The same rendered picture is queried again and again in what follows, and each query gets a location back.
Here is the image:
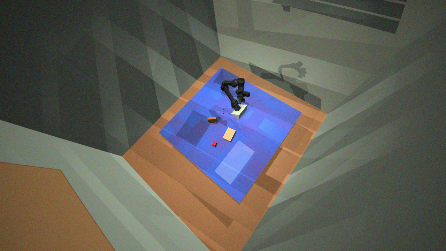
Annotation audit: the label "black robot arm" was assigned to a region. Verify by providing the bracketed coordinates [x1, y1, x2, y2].
[221, 78, 250, 111]

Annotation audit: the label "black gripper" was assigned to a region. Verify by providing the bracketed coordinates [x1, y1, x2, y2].
[236, 88, 245, 104]

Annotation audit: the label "tan rectangular block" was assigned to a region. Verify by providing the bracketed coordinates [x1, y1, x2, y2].
[223, 127, 236, 142]

